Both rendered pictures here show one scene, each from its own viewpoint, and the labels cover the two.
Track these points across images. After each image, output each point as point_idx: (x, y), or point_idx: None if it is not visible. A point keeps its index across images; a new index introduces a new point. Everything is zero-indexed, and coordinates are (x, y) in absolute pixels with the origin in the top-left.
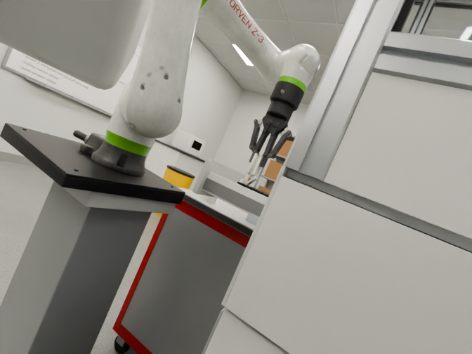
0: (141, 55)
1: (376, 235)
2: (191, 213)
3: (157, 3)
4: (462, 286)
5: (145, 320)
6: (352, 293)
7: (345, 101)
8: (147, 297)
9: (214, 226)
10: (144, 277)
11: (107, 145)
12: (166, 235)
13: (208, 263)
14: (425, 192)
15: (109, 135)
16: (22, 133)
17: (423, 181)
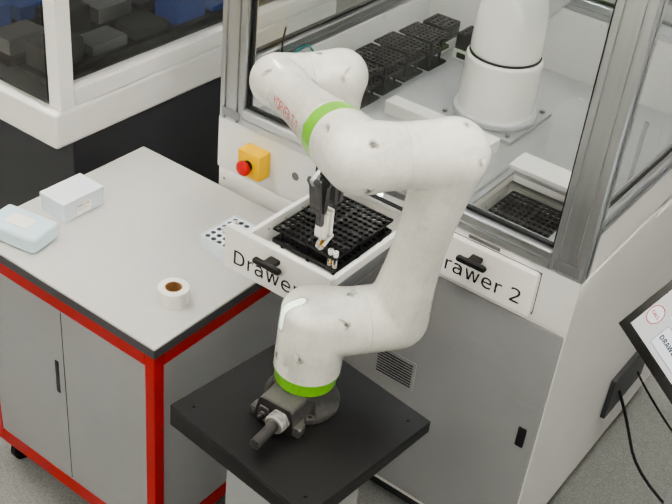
0: (424, 298)
1: (597, 275)
2: (196, 338)
3: (443, 253)
4: (608, 266)
5: (194, 485)
6: (592, 293)
7: (595, 250)
8: (184, 470)
9: (232, 314)
10: (168, 466)
11: (329, 393)
12: (174, 397)
13: (241, 350)
14: (605, 254)
15: (330, 385)
16: (331, 488)
17: (605, 252)
